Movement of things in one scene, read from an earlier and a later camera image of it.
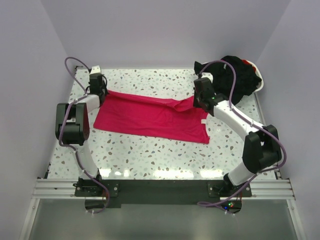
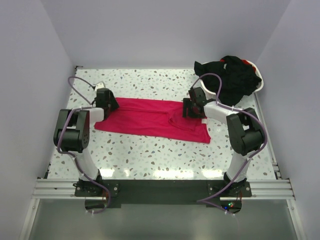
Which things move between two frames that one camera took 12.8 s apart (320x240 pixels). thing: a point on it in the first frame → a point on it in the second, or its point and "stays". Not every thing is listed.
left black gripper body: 103,88 → 112,104
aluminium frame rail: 64,189 stays
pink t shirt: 159,118 stays
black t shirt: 246,81 stays
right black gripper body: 197,99 → 198,115
